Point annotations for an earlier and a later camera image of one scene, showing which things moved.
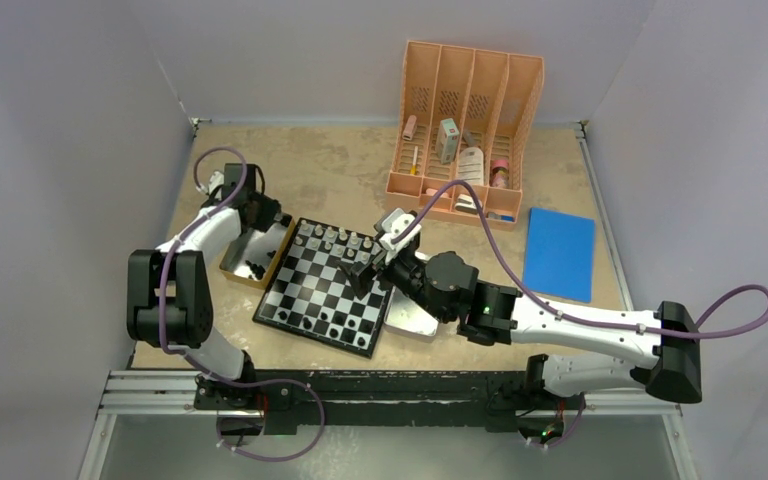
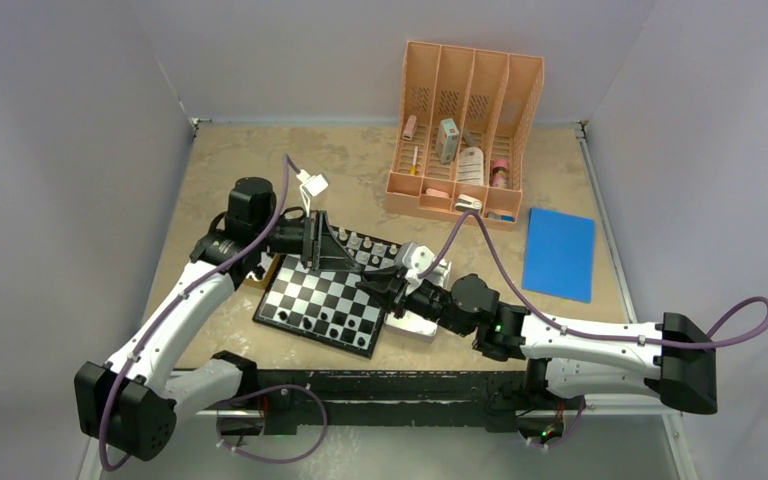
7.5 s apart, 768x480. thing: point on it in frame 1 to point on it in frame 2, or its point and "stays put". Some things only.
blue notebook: [559, 253] stays put
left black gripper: [270, 208] to [328, 253]
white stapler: [466, 204] stays put
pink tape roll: [499, 173] stays put
